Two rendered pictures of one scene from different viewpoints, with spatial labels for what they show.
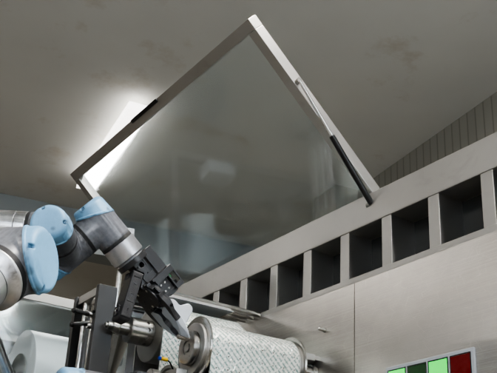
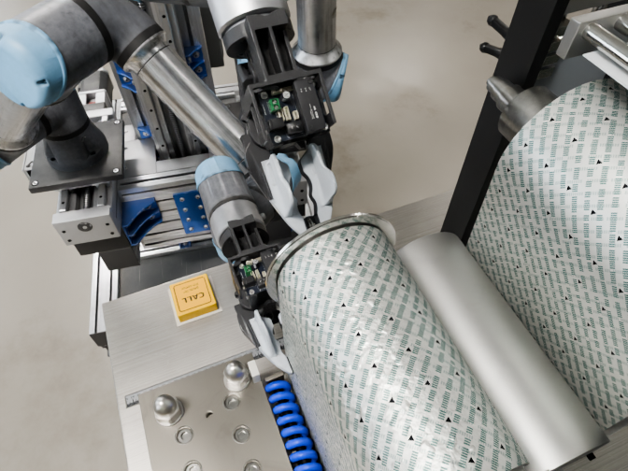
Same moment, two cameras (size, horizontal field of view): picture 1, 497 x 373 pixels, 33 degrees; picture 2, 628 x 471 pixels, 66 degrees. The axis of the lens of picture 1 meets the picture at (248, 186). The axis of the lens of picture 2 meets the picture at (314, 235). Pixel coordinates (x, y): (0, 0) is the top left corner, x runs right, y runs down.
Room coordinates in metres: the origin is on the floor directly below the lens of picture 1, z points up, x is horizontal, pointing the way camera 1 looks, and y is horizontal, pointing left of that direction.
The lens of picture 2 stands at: (1.89, -0.19, 1.67)
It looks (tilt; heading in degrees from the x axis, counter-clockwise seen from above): 52 degrees down; 100
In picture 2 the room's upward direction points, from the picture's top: straight up
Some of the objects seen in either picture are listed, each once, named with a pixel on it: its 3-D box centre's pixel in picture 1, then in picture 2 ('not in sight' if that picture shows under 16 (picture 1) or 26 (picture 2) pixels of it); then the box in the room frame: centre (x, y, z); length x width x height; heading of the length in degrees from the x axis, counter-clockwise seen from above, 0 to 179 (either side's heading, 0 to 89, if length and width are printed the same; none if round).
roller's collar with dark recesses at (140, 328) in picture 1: (138, 331); (540, 126); (2.06, 0.25, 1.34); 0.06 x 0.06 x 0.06; 32
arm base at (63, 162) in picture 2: not in sight; (70, 135); (1.13, 0.63, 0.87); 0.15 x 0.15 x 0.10
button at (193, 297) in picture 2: not in sight; (193, 297); (1.60, 0.21, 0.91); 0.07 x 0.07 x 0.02; 32
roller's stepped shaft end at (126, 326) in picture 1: (116, 326); (506, 94); (2.03, 0.30, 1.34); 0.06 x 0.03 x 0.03; 122
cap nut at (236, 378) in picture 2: not in sight; (235, 372); (1.74, 0.04, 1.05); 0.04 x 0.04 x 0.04
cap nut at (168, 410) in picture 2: not in sight; (165, 406); (1.67, -0.02, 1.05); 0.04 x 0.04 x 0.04
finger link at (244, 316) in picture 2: not in sight; (255, 317); (1.76, 0.10, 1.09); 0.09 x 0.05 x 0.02; 121
